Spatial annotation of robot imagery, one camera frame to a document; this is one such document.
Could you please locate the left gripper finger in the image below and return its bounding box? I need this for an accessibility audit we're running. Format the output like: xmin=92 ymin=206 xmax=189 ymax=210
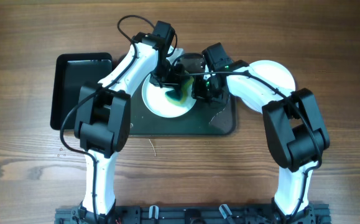
xmin=167 ymin=46 xmax=185 ymax=64
xmin=149 ymin=60 xmax=186 ymax=90

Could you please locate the green yellow sponge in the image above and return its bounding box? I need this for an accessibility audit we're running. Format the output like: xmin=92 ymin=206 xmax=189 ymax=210
xmin=165 ymin=77 xmax=194 ymax=106

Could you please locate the white plate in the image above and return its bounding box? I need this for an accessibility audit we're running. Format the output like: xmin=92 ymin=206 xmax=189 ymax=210
xmin=141 ymin=75 xmax=196 ymax=118
xmin=241 ymin=60 xmax=296 ymax=113

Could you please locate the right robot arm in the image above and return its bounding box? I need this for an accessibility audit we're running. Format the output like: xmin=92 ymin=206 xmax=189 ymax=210
xmin=193 ymin=43 xmax=330 ymax=223

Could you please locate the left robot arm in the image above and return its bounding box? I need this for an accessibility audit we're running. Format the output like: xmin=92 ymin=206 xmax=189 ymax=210
xmin=70 ymin=21 xmax=185 ymax=223

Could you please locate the dark grey serving tray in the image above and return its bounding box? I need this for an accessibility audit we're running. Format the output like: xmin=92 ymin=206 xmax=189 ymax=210
xmin=130 ymin=78 xmax=237 ymax=136

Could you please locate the black rectangular water tub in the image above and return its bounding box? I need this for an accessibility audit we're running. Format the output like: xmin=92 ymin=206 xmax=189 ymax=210
xmin=50 ymin=52 xmax=114 ymax=130

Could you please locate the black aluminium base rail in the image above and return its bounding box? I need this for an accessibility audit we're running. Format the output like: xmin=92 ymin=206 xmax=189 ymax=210
xmin=54 ymin=203 xmax=332 ymax=224

